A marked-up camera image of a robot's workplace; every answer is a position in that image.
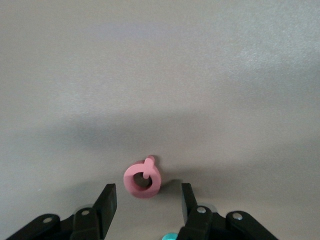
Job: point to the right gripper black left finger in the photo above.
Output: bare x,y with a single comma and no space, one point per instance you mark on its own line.
107,207

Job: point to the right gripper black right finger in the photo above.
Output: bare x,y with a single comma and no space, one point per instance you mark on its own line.
190,212

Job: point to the teal foam letter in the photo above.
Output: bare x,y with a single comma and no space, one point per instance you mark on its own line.
170,237

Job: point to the red foam letter Q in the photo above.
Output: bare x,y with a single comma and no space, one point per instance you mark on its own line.
150,167

